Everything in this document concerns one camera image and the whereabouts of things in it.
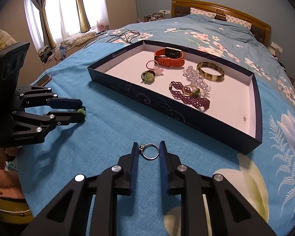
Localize pink flower hair tie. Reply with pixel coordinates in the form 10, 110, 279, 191
145, 60, 165, 76

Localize clear crystal bead bracelet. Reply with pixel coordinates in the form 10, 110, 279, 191
182, 65, 212, 99

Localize left patterned pillow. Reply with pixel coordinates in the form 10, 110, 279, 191
190, 7, 216, 19

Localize yellow grey right curtain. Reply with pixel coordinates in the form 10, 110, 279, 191
76, 0, 91, 33

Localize black cable bundle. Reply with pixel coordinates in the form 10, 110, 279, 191
85, 29, 141, 49

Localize wooden headboard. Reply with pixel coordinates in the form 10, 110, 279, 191
171, 0, 271, 46

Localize black ring green stone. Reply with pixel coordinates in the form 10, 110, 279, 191
77, 108, 86, 116

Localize folded blanket on windowsill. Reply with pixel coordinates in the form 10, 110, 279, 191
61, 31, 97, 46

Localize gold ring green stone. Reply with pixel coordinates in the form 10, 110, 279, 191
182, 85, 201, 98

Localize patterned pillow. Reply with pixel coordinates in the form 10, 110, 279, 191
225, 14, 252, 30
190, 7, 216, 19

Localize right patterned pillow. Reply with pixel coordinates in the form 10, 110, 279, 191
225, 14, 252, 30

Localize olive horn bangle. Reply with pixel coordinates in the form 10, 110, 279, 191
197, 62, 225, 82

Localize purple bead bracelet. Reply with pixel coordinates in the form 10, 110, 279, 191
168, 80, 211, 111

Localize orange smart watch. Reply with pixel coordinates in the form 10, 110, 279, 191
154, 47, 185, 67

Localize navy blue tray box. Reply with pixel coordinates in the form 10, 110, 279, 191
88, 40, 263, 154

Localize blue floral duvet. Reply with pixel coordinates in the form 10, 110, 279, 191
87, 14, 295, 111

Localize smartphone on blanket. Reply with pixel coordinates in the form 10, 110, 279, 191
34, 74, 52, 87

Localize light blue floral blanket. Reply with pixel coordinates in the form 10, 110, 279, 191
17, 44, 295, 235

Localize silver ring with stone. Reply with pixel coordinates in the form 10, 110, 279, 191
138, 143, 160, 160

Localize green bead hair tie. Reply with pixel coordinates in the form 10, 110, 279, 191
140, 71, 156, 85

